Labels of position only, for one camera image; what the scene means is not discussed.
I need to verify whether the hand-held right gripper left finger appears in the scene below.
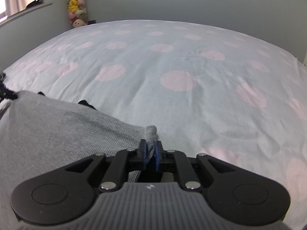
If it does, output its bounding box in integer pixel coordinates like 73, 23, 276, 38
66, 139, 148, 192

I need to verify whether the clear tube of plush toys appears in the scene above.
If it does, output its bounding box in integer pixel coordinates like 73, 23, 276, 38
64, 0, 88, 27

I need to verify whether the windowsill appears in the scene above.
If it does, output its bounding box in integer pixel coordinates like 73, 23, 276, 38
0, 2, 53, 27

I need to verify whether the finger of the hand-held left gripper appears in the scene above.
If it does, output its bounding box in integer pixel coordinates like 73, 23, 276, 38
0, 73, 18, 100

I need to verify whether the grey garment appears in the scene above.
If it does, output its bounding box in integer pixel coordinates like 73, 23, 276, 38
0, 90, 159, 230

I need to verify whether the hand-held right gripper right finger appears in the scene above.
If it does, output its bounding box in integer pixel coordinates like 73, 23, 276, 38
153, 141, 235, 192

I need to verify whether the black garment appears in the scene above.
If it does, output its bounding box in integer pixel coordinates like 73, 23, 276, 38
37, 91, 96, 111

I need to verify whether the bed with pink dotted sheet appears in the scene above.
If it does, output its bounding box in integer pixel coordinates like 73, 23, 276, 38
0, 19, 307, 230

